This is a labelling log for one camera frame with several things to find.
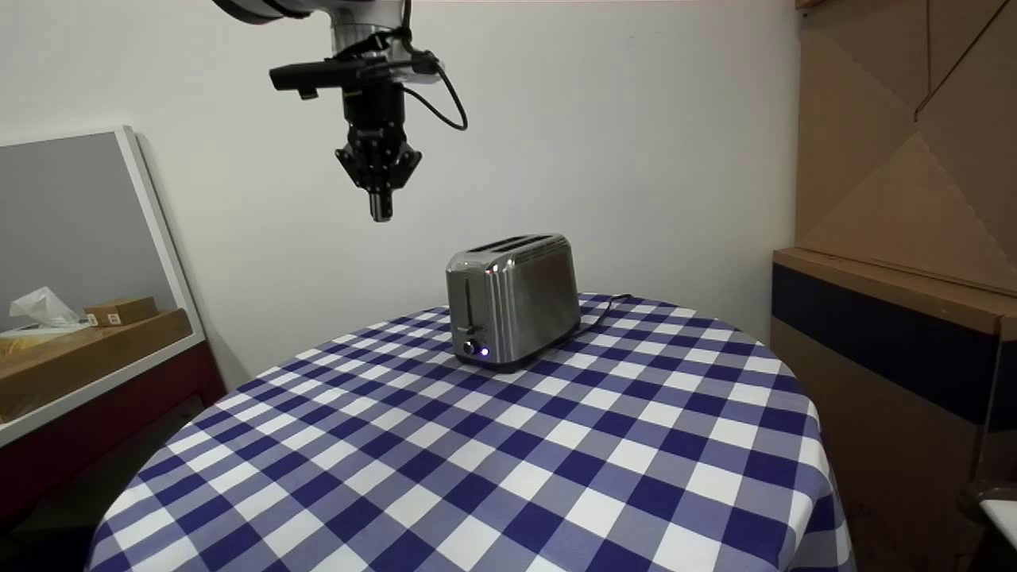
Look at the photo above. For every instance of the white flat object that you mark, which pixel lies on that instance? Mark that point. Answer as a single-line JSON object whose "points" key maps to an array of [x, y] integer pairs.
{"points": [[1001, 519]]}

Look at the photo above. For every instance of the wooden cabinet with dark band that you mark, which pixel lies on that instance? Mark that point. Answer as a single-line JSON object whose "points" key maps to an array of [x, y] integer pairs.
{"points": [[901, 425]]}

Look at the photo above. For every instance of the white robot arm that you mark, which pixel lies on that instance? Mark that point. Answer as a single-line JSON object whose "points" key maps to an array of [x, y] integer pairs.
{"points": [[318, 10]]}

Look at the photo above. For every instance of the wooden wall panel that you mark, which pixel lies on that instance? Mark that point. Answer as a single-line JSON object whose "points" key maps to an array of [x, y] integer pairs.
{"points": [[901, 139]]}

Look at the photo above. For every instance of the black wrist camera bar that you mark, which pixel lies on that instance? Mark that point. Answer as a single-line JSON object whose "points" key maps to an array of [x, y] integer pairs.
{"points": [[338, 70]]}

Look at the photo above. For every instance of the long brown wooden box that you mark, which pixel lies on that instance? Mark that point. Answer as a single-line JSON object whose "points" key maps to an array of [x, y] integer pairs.
{"points": [[81, 358]]}

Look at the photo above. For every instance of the silver two-slot toaster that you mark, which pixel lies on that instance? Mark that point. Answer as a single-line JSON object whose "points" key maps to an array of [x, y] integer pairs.
{"points": [[521, 303]]}

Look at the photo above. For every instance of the dark red low cabinet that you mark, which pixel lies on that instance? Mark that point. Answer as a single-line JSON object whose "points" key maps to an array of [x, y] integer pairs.
{"points": [[97, 432]]}

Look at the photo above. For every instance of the blue white checkered tablecloth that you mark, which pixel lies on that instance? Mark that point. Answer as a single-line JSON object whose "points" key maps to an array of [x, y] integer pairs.
{"points": [[510, 456]]}

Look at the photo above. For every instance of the white framed grey board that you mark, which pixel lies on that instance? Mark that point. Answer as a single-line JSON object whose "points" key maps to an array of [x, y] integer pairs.
{"points": [[75, 212]]}

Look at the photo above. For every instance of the crumpled white plastic bag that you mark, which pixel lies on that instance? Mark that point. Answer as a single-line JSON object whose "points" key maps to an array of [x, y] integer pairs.
{"points": [[44, 310]]}

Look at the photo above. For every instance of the small cardboard box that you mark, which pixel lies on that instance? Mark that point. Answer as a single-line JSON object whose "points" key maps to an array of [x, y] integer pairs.
{"points": [[126, 310]]}

